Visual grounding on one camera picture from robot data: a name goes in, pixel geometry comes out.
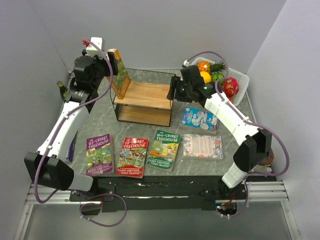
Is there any pink floral book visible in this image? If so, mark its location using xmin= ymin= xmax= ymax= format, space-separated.
xmin=182 ymin=134 xmax=224 ymax=161

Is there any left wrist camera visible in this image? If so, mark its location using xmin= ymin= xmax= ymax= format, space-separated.
xmin=82 ymin=37 xmax=105 ymax=58

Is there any green glass bottle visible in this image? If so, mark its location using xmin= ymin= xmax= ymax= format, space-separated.
xmin=56 ymin=81 xmax=69 ymax=103

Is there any brown round object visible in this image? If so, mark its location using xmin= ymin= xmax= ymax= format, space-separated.
xmin=259 ymin=149 xmax=274 ymax=166

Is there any aluminium rail frame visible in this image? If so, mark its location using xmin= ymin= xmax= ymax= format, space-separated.
xmin=14 ymin=182 xmax=302 ymax=240

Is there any red lychee cluster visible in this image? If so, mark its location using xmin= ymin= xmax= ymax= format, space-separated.
xmin=228 ymin=96 xmax=234 ymax=104

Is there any red 13-Storey Treehouse book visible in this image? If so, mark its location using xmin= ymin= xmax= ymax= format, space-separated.
xmin=115 ymin=137 xmax=149 ymax=178

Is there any small pineapple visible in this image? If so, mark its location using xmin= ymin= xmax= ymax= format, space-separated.
xmin=196 ymin=61 xmax=226 ymax=74

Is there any blue cartoon book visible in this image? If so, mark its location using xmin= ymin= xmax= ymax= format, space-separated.
xmin=180 ymin=106 xmax=219 ymax=135

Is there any purple 117-Storey Treehouse book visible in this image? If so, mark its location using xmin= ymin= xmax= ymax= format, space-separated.
xmin=86 ymin=133 xmax=115 ymax=177

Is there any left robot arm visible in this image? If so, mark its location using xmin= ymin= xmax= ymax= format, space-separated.
xmin=24 ymin=51 xmax=118 ymax=201

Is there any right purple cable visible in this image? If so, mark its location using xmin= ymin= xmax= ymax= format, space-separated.
xmin=183 ymin=50 xmax=290 ymax=177

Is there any orange Treehouse book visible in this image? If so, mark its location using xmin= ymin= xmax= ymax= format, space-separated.
xmin=108 ymin=48 xmax=132 ymax=100

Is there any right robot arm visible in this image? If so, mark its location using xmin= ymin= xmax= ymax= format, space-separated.
xmin=167 ymin=65 xmax=272 ymax=200

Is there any wood and wire shelf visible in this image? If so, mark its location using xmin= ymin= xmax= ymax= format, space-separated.
xmin=110 ymin=68 xmax=177 ymax=127

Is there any dark blue book at left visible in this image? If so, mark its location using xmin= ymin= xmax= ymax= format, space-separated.
xmin=66 ymin=133 xmax=77 ymax=163

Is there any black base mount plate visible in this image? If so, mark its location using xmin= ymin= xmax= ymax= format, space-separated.
xmin=69 ymin=175 xmax=246 ymax=213

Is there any green 104-Storey Treehouse book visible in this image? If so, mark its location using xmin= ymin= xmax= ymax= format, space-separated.
xmin=146 ymin=130 xmax=181 ymax=172

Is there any green apple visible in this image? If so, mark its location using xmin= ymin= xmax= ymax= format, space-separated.
xmin=211 ymin=72 xmax=225 ymax=84

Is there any white plastic fruit basket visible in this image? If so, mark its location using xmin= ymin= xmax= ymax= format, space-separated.
xmin=189 ymin=56 xmax=250 ymax=106

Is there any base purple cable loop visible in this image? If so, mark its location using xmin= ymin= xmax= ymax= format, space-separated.
xmin=79 ymin=192 xmax=128 ymax=228

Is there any orange mango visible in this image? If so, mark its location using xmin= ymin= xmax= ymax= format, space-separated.
xmin=200 ymin=71 xmax=212 ymax=84

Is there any pink dragon fruit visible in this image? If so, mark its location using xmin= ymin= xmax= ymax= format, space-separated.
xmin=223 ymin=77 xmax=239 ymax=98

